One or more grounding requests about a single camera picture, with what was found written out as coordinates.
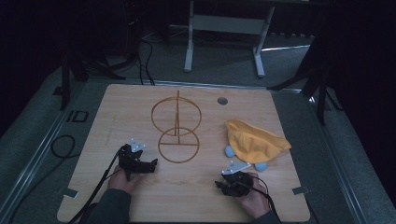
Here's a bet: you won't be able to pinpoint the black tripod stand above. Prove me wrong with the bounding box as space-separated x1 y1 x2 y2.
266 34 345 126
59 46 127 111

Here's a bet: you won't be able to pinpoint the person's right hand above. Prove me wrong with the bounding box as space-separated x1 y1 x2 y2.
238 173 273 220

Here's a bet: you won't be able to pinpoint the left hand-held gripper black cable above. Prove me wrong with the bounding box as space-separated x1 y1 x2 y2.
67 148 123 224

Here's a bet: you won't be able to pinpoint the hand-held gripper black cable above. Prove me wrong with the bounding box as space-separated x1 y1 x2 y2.
248 176 284 224
67 148 123 224

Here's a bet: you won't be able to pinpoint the gold wire hat stand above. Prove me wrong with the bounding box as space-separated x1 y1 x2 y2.
150 90 203 164

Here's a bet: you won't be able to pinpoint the person's left hand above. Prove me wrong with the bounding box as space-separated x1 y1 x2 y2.
107 165 143 195

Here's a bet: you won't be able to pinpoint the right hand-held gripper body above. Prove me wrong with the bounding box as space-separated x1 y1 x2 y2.
220 160 255 198

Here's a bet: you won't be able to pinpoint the yellow hat with blue pompoms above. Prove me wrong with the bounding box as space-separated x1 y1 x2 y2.
224 119 292 173

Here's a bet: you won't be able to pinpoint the grey tape piece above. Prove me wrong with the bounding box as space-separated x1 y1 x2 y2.
63 187 79 199
291 185 310 196

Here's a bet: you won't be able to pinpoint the looped black floor cable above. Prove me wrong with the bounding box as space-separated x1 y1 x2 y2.
49 133 77 160

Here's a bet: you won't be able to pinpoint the black floor cables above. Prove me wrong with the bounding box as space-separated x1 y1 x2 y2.
135 38 156 87

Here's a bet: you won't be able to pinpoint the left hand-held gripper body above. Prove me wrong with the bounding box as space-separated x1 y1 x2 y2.
118 137 149 182

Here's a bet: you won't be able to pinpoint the right hand-held gripper black cable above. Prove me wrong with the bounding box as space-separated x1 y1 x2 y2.
248 176 284 224

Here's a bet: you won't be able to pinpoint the white desk frame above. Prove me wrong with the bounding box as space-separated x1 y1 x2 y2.
183 0 276 79

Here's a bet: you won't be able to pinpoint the metal floor rail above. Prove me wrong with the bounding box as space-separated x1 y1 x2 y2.
0 81 87 218
306 92 372 224

